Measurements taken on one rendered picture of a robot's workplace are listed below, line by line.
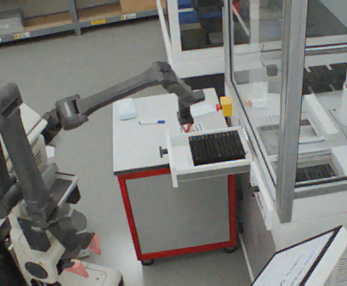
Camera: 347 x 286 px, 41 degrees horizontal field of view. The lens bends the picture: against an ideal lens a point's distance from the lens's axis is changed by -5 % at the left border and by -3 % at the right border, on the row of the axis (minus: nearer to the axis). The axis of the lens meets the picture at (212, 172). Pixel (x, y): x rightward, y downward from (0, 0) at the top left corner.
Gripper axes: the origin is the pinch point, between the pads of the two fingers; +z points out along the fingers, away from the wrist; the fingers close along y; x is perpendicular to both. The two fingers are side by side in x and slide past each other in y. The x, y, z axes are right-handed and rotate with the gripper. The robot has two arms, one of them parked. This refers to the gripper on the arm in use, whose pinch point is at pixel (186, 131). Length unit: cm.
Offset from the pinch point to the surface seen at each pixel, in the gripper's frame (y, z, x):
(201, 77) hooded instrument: 55, 3, -21
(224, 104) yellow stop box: 2.8, -9.7, -19.8
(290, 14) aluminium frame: -80, -88, -17
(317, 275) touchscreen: -123, -38, -10
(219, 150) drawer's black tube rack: -29.7, -8.7, -8.3
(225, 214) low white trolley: -15, 46, -14
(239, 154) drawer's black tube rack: -31.8, -5.9, -16.7
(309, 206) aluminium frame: -83, -20, -26
